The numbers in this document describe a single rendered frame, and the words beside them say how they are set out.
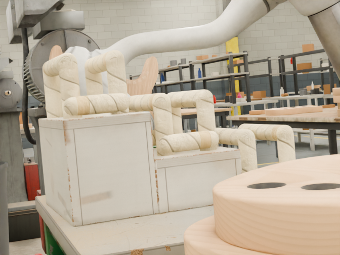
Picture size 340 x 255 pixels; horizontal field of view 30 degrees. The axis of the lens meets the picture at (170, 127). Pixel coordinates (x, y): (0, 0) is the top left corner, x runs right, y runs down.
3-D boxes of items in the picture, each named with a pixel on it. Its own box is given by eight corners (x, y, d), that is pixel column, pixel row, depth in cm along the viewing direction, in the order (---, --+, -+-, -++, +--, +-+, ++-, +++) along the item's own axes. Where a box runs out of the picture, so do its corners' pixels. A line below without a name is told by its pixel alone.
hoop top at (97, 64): (83, 75, 125) (82, 59, 125) (99, 74, 127) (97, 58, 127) (109, 68, 107) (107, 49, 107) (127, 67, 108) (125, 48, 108)
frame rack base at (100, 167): (43, 204, 127) (35, 119, 126) (116, 194, 132) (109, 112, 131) (73, 227, 101) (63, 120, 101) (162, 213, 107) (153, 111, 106)
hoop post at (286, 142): (277, 182, 122) (273, 133, 121) (291, 180, 123) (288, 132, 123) (286, 184, 119) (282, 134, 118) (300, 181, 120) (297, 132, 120)
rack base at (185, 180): (114, 195, 132) (110, 151, 131) (187, 184, 138) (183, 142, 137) (160, 213, 106) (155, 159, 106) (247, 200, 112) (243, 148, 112)
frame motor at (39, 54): (24, 109, 246) (17, 42, 245) (92, 102, 254) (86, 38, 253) (34, 108, 207) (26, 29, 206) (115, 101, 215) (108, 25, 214)
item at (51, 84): (45, 118, 123) (41, 70, 123) (61, 117, 124) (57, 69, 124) (48, 118, 120) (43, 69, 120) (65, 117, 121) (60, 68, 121)
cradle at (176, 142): (156, 153, 112) (155, 135, 112) (214, 146, 116) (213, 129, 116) (163, 154, 109) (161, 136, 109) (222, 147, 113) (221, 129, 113)
